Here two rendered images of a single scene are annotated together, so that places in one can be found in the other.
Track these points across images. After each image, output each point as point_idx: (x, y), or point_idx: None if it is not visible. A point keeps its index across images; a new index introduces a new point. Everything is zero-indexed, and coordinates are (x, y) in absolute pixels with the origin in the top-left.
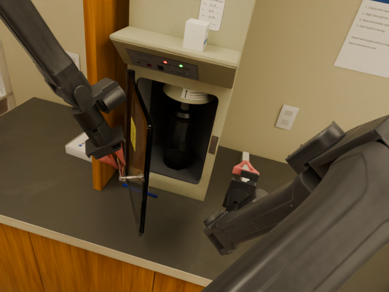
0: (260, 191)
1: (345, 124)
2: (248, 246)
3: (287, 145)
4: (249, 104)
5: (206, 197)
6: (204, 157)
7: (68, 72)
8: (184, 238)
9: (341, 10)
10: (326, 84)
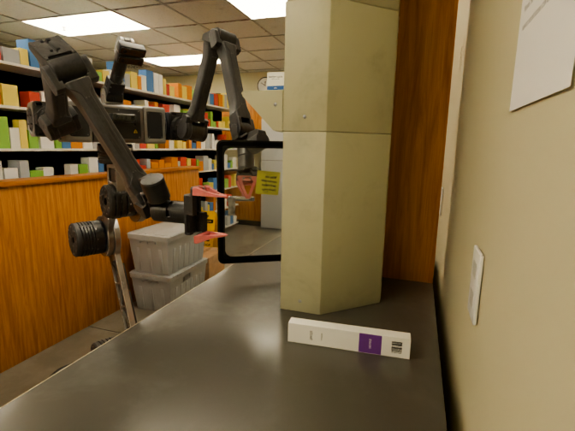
0: (160, 175)
1: (517, 336)
2: (198, 329)
3: (473, 380)
4: (466, 248)
5: (287, 311)
6: None
7: (233, 115)
8: (223, 295)
9: None
10: (505, 174)
